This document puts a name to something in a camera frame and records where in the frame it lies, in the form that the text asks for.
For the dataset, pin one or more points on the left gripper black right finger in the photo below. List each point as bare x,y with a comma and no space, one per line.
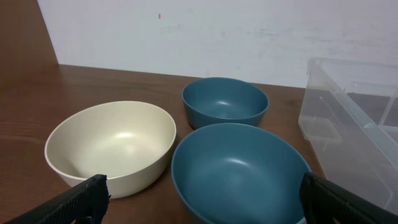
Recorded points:
324,202

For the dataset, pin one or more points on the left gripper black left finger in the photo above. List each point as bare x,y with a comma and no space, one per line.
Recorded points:
87,202

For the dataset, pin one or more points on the cream bowl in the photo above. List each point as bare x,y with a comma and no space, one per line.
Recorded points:
129,142

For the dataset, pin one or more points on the blue bowl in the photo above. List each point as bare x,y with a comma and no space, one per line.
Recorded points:
236,173
223,100

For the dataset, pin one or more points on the clear plastic container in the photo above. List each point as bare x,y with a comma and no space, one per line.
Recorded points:
349,115

